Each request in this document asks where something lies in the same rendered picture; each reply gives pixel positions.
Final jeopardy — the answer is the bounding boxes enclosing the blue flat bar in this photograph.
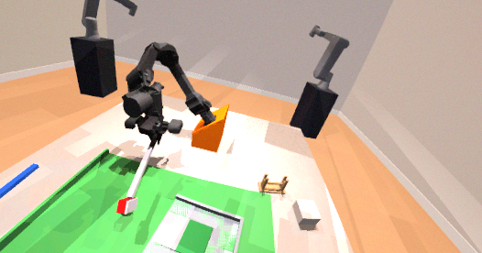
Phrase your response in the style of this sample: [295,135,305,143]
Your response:
[0,163,39,199]

